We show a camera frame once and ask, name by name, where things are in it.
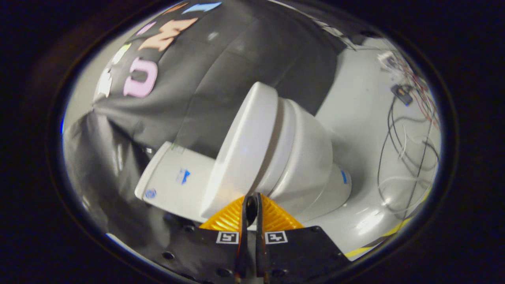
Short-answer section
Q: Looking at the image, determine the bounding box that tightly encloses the black backdrop cloth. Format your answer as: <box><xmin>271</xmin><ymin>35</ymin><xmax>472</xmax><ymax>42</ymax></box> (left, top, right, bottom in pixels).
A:
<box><xmin>63</xmin><ymin>0</ymin><xmax>348</xmax><ymax>253</ymax></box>

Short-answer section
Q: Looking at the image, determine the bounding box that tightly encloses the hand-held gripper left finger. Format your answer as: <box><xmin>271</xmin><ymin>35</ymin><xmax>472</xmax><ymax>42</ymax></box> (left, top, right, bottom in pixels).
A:
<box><xmin>162</xmin><ymin>193</ymin><xmax>253</xmax><ymax>284</ymax></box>

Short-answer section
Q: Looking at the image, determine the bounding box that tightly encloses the yellow and black floor tape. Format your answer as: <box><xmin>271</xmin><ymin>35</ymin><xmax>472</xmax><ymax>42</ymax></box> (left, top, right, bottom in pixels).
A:
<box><xmin>345</xmin><ymin>189</ymin><xmax>432</xmax><ymax>259</ymax></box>

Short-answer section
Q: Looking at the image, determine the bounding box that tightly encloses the tangle of floor cables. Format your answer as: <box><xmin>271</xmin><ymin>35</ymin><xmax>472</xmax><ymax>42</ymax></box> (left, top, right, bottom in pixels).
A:
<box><xmin>377</xmin><ymin>47</ymin><xmax>440</xmax><ymax>215</ymax></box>

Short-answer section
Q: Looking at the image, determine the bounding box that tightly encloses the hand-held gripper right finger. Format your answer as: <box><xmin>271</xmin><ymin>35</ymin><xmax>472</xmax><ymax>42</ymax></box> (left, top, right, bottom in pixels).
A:
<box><xmin>253</xmin><ymin>192</ymin><xmax>350</xmax><ymax>284</ymax></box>

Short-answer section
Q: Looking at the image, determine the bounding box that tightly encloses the small black electronic device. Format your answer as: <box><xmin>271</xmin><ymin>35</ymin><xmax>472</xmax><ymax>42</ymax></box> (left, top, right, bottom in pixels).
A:
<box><xmin>391</xmin><ymin>84</ymin><xmax>413</xmax><ymax>106</ymax></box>

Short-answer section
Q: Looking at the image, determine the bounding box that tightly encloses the white toilet lid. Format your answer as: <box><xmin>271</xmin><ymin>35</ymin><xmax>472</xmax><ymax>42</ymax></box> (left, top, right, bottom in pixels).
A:
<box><xmin>200</xmin><ymin>82</ymin><xmax>279</xmax><ymax>221</ymax></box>

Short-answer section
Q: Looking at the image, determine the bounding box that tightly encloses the white toilet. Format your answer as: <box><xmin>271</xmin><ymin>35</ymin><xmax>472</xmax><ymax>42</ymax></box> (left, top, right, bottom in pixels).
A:
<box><xmin>135</xmin><ymin>97</ymin><xmax>352</xmax><ymax>223</ymax></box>

